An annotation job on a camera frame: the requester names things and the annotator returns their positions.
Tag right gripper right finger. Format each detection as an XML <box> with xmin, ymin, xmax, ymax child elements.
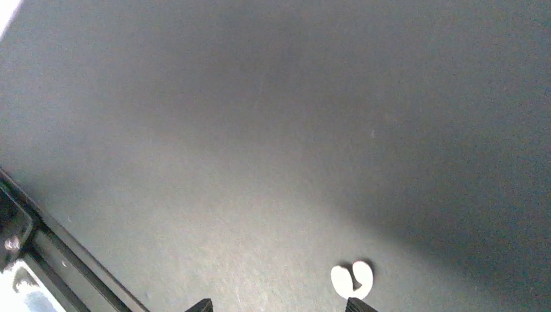
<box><xmin>345</xmin><ymin>297</ymin><xmax>378</xmax><ymax>312</ymax></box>

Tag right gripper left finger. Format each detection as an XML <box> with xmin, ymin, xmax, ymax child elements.
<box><xmin>185</xmin><ymin>298</ymin><xmax>214</xmax><ymax>312</ymax></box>

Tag white hook earbud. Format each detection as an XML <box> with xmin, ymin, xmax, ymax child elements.
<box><xmin>330</xmin><ymin>261</ymin><xmax>374</xmax><ymax>300</ymax></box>

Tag black front rail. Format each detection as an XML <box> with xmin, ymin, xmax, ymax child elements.
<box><xmin>1</xmin><ymin>171</ymin><xmax>147</xmax><ymax>311</ymax></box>

